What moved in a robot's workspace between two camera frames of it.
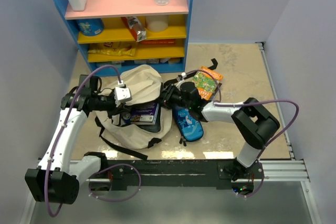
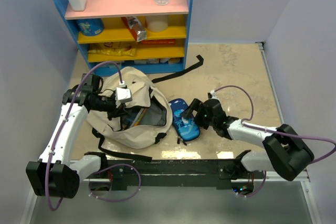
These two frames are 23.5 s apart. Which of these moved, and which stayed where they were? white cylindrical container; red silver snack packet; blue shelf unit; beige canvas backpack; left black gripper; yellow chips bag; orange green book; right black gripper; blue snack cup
Moved: right black gripper; beige canvas backpack; orange green book
Stayed: yellow chips bag; red silver snack packet; left black gripper; blue snack cup; blue shelf unit; white cylindrical container
